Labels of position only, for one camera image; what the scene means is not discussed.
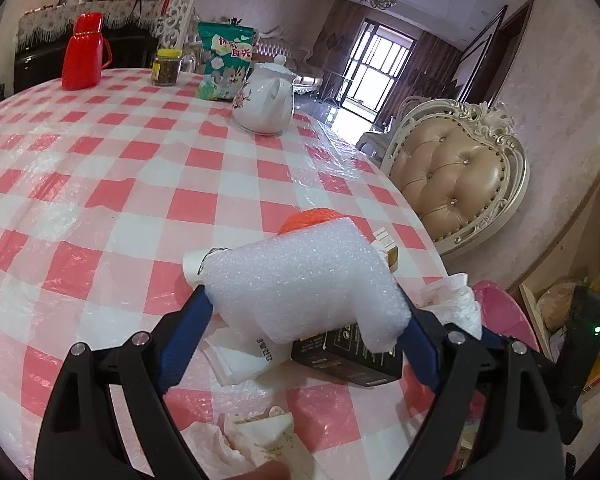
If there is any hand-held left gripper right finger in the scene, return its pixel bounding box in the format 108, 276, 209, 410
399, 295, 566, 480

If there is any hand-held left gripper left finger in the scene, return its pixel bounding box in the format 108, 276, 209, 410
34, 285, 216, 480

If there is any pink trash bag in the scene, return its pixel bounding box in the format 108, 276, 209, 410
472, 281, 542, 362

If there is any white foam wrap sheet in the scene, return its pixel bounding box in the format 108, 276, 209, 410
200, 216, 414, 352

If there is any crumpled white tissue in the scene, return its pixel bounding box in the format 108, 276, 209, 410
414, 272, 484, 339

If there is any black cardboard box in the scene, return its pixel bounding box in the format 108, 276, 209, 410
290, 323, 405, 389

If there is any crumpled white napkin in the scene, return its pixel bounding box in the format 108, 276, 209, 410
182, 419, 242, 480

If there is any small white gold box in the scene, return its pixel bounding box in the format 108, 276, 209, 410
369, 228, 401, 274

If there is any pale folded paper packet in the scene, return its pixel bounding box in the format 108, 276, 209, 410
229, 406, 297, 472

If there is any wooden shelf unit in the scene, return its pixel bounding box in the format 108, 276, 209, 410
519, 152, 600, 402

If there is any pink white checkered tablecloth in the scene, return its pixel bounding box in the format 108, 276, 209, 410
0, 67, 487, 480

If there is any orange foam fruit net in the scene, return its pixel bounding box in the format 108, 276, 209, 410
278, 208, 344, 236

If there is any cream tufted leather chair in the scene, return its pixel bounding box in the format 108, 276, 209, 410
382, 97, 530, 257

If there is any cream carved chair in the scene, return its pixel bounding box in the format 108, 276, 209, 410
354, 129, 394, 161

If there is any white floral teapot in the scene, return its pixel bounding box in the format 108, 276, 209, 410
232, 54, 299, 135

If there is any yellow lid glass jar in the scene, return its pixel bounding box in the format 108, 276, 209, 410
150, 47, 182, 87

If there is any clear glass mug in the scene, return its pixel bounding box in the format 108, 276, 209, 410
179, 42, 201, 74

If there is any green snack bag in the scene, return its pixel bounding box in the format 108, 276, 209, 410
195, 20, 259, 104

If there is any barred balcony window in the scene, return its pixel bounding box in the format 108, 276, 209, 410
342, 18, 415, 114

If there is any black piano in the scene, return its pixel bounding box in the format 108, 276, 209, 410
13, 27, 166, 95

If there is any white carved sofa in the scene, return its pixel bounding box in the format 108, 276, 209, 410
252, 27, 326, 94

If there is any red thermos jug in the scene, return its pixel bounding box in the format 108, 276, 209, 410
61, 12, 114, 91

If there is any white lattice room divider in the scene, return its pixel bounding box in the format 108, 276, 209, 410
157, 0, 211, 51

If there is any floral fringed piano cloth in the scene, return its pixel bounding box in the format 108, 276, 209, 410
15, 0, 161, 54

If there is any dark wooden door frame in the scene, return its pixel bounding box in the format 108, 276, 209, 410
457, 0, 535, 104

